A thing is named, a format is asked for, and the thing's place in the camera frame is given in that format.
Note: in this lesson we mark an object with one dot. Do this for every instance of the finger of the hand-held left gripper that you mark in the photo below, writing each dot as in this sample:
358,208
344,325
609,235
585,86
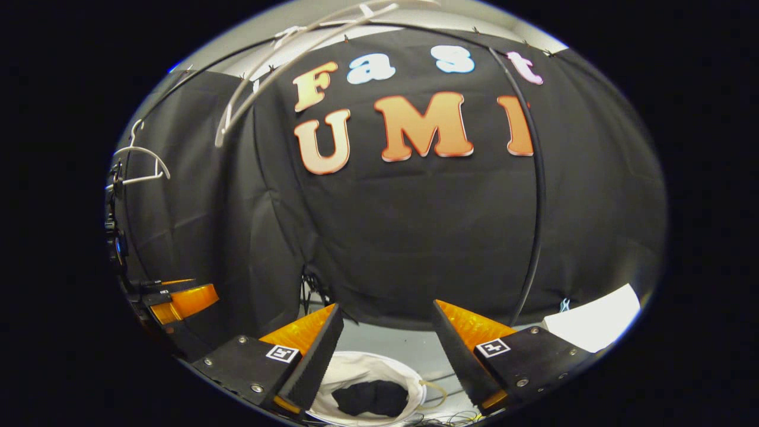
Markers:
172,283
190,299

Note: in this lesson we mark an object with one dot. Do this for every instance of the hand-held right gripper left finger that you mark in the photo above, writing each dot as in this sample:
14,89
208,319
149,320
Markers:
317,362

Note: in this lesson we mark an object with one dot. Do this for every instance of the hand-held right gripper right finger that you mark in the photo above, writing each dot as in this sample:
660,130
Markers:
459,356

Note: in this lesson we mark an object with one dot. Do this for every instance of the white laundry hamper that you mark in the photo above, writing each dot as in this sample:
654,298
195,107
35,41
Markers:
356,370

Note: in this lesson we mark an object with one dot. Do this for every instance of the black knit garment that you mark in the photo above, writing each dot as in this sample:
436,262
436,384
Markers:
370,397

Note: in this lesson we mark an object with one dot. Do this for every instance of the white plastic clothes hanger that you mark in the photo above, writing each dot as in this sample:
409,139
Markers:
151,155
237,101

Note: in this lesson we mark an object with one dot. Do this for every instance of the black metal clothes rack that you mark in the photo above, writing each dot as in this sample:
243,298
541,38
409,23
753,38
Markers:
538,178

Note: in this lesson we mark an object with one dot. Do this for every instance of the small white clip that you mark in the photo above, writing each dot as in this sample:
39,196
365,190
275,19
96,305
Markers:
564,304

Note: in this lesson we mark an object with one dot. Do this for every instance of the black backdrop cloth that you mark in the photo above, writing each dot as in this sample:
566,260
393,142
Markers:
415,237

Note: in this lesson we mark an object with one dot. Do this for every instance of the white flat sheet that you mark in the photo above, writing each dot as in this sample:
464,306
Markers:
593,323

